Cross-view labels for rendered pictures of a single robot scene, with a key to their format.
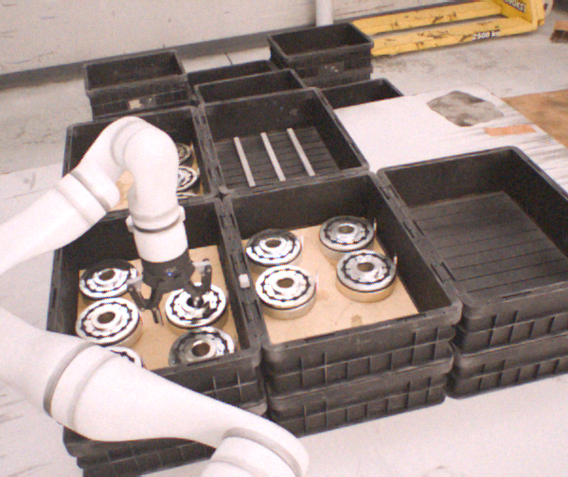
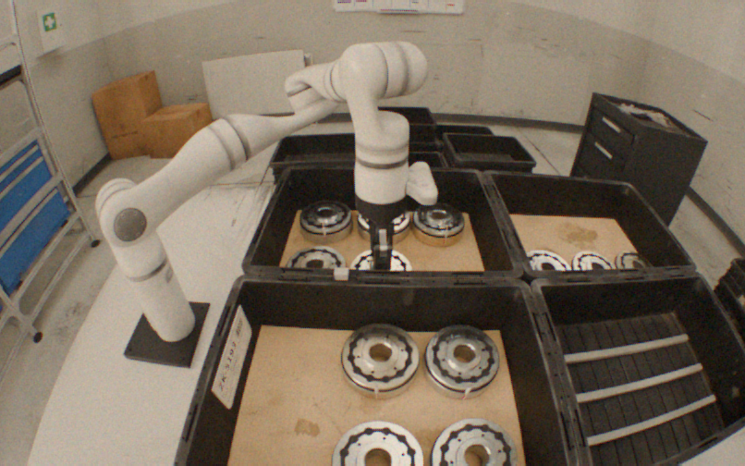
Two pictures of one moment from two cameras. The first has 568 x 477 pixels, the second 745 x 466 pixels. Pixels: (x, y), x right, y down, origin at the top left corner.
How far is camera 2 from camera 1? 90 cm
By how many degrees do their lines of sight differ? 75
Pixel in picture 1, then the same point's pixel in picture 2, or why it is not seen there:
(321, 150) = (683, 443)
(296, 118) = (728, 401)
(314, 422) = not seen: hidden behind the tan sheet
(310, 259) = (445, 409)
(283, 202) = (531, 362)
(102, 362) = (212, 129)
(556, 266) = not seen: outside the picture
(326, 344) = (219, 328)
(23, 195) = not seen: hidden behind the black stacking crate
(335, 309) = (338, 412)
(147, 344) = (360, 247)
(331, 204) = (538, 442)
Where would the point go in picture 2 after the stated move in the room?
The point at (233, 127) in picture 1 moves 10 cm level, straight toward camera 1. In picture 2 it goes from (696, 326) to (663, 328)
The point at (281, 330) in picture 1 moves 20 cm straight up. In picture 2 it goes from (329, 348) to (311, 243)
